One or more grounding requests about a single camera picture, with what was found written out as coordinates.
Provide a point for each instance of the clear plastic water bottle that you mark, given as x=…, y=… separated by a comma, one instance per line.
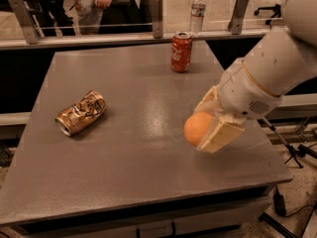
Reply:
x=197, y=12

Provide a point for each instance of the black power adapter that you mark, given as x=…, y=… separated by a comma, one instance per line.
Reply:
x=279, y=204

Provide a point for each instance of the orange fruit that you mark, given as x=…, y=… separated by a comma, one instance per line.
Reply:
x=196, y=127

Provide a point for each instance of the person in light trousers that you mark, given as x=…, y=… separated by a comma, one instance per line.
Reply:
x=89, y=14

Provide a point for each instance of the right metal rail bracket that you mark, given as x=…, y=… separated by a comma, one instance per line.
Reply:
x=235, y=25

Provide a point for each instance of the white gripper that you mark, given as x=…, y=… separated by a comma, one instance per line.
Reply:
x=245, y=93

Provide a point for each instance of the crushed gold soda can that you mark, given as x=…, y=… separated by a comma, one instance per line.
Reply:
x=81, y=114

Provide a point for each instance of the black office chair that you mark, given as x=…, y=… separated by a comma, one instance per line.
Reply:
x=276, y=9

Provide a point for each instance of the left metal rail bracket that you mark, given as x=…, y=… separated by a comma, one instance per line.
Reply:
x=25, y=20

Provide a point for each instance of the middle metal rail bracket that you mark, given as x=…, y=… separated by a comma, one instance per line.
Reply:
x=156, y=13

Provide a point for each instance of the red coca-cola can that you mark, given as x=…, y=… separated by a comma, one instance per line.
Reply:
x=181, y=46

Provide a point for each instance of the metal rail bracket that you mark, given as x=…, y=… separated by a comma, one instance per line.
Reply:
x=235, y=25
x=156, y=13
x=25, y=20

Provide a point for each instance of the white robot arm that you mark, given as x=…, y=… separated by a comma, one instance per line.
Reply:
x=286, y=57

